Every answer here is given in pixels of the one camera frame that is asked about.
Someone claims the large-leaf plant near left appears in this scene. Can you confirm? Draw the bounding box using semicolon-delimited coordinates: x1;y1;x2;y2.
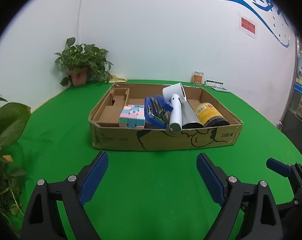
0;95;31;229

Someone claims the pastel puzzle cube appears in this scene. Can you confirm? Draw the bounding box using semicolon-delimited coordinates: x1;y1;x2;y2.
119;105;146;129

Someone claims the potted green plant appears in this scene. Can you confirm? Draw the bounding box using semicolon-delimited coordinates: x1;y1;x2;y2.
55;37;113;87

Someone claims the blue stapler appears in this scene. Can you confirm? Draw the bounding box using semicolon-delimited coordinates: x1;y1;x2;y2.
144;94;173;129

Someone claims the green table mat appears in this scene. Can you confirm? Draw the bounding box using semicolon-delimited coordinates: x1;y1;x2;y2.
14;84;302;239

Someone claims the brown cardboard tray box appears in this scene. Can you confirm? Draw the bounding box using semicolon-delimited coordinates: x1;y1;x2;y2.
88;83;243;151

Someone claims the yellow label plastic jar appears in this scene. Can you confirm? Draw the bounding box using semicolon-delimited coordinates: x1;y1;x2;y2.
195;102;230;127

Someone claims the white flat box stack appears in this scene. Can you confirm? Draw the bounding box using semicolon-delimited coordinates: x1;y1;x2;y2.
204;79;229;93

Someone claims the red wall notice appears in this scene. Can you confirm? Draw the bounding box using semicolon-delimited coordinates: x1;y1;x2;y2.
240;16;257;38

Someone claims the white hair dryer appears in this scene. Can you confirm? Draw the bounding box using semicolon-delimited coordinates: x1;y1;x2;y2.
162;82;186;133

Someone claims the orange labelled jar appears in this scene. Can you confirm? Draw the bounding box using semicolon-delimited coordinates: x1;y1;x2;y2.
192;72;204;85

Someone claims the yellow cloth by plant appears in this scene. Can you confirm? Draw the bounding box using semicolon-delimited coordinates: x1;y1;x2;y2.
109;75;128;83

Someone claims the silver metal cylinder can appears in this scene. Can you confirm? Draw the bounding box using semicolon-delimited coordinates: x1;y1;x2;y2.
181;101;204;129

